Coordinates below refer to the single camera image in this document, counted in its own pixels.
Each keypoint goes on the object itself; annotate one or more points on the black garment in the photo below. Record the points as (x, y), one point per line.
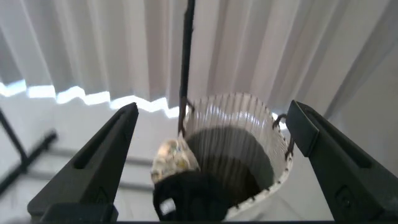
(199, 196)

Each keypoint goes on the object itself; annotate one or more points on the white laundry basket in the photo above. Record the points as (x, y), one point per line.
(236, 112)

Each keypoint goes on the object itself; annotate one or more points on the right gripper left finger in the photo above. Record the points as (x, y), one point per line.
(87, 183)

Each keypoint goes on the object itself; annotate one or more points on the white curtain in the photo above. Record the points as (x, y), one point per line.
(109, 46)

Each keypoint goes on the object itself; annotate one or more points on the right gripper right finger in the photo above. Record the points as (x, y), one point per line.
(367, 193)

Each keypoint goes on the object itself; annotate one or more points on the black clothes rack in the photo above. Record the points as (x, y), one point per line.
(186, 62)

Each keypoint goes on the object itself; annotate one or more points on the cream printed garment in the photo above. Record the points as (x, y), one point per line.
(174, 158)

